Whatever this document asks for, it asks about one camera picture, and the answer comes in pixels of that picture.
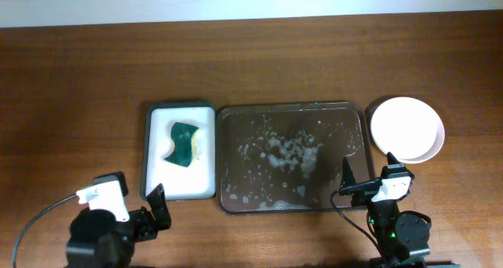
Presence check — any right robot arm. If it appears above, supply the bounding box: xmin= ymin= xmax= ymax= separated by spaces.
xmin=216 ymin=151 xmax=431 ymax=267

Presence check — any pink plate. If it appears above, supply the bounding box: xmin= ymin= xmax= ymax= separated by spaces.
xmin=369 ymin=97 xmax=446 ymax=164

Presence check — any small black tray white liner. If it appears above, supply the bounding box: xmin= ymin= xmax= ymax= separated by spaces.
xmin=140 ymin=101 xmax=216 ymax=200

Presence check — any large brown serving tray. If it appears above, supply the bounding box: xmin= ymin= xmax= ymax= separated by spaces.
xmin=216 ymin=101 xmax=375 ymax=215

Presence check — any green and yellow sponge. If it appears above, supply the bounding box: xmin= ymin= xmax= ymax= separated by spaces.
xmin=164 ymin=122 xmax=199 ymax=167

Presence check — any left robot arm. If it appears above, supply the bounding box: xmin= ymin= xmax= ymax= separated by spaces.
xmin=66 ymin=207 xmax=171 ymax=268

